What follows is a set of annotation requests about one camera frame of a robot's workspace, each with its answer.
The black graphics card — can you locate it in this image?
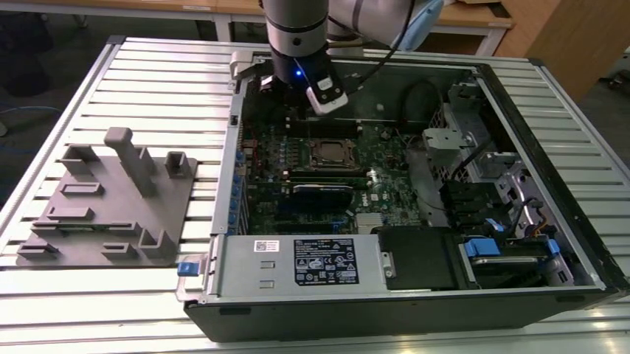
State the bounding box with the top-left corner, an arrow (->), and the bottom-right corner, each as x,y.
289,183 -> 356,218

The grey case latch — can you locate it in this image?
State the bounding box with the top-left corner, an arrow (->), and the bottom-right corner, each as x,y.
229,51 -> 257,80

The black PC case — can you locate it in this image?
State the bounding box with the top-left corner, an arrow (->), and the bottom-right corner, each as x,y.
174,51 -> 630,344

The black hard disk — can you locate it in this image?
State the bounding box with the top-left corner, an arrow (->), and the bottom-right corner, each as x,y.
467,256 -> 541,289

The silver finned heatsink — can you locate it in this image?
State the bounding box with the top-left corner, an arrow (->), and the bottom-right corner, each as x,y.
353,212 -> 384,234

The grey parts rack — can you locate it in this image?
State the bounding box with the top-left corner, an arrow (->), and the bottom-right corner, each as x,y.
13,127 -> 198,267

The silver power supply unit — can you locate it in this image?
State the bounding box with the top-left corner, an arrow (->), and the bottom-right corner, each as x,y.
216,234 -> 383,298

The black expansion slot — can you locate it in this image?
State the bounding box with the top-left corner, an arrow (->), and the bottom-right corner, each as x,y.
272,220 -> 345,235

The wooden desk white frame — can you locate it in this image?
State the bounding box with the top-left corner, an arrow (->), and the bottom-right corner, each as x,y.
0,0 -> 232,42
228,0 -> 515,56

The silver perforated drive cage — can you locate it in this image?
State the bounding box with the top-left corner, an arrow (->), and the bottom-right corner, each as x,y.
421,83 -> 497,178

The CPU socket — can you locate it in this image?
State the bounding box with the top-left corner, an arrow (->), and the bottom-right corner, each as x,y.
305,136 -> 359,171

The wooden cabinet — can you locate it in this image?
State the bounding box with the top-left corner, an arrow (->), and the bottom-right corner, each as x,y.
505,0 -> 630,103

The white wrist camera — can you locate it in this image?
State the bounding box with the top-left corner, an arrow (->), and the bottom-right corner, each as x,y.
304,75 -> 351,116

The green motherboard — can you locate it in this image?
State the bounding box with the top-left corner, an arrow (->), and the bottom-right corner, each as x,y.
240,121 -> 429,235

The orange black wire bundle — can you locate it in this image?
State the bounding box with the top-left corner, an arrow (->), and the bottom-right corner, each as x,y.
521,197 -> 549,239

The green RAM stick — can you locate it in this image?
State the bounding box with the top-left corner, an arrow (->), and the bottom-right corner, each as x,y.
288,175 -> 371,187

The black plastic drive bracket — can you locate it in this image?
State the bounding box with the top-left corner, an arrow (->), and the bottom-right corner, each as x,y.
439,181 -> 504,230

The blue disk carrier handle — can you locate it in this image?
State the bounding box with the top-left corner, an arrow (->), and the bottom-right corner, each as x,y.
460,237 -> 500,259

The office chair base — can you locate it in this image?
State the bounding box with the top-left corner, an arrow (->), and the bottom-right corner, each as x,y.
598,47 -> 630,91

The metal socket cover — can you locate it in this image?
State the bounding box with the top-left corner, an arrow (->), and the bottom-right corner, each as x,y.
309,139 -> 356,170

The silver CPU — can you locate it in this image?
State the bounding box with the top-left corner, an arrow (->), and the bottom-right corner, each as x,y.
319,142 -> 349,164

